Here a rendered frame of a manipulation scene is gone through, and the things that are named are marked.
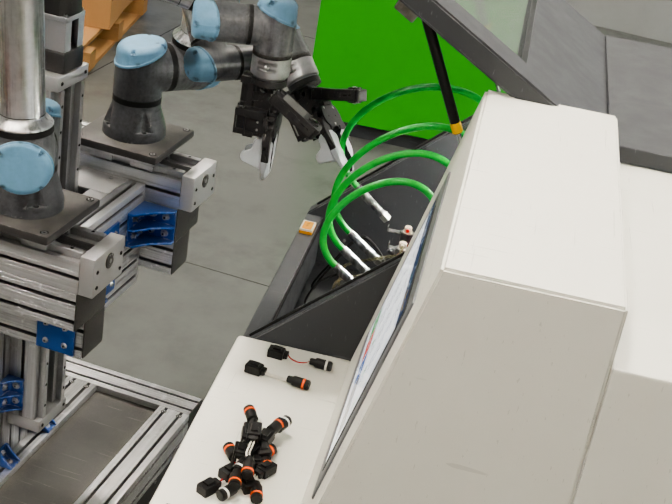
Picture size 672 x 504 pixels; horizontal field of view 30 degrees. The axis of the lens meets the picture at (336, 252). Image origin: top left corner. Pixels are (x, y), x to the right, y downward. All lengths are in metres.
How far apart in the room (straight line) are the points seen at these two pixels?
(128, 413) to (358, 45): 2.91
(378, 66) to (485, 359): 4.51
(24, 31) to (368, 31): 3.71
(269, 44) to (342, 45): 3.61
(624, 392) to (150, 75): 1.72
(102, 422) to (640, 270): 1.98
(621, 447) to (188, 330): 2.86
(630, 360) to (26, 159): 1.28
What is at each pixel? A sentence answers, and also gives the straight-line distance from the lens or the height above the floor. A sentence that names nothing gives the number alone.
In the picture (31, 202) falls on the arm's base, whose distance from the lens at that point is 2.59.
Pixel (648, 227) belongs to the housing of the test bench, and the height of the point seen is 1.47.
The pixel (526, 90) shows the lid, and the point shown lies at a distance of 2.09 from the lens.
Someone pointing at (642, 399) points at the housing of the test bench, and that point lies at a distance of 1.53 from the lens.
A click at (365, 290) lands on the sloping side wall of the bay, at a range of 2.28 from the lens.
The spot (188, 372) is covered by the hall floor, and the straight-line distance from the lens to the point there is 4.06.
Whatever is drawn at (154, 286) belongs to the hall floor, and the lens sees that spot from 4.53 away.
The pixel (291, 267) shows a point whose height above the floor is 0.95.
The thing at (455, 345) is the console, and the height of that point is 1.45.
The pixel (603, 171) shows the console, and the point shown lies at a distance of 1.86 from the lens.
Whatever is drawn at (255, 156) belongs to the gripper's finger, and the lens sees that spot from 2.45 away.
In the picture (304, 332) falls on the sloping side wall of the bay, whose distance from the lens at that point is 2.34.
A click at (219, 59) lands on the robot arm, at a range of 2.66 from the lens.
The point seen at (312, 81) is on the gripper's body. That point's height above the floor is 1.35.
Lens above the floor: 2.19
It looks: 26 degrees down
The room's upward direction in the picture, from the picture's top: 10 degrees clockwise
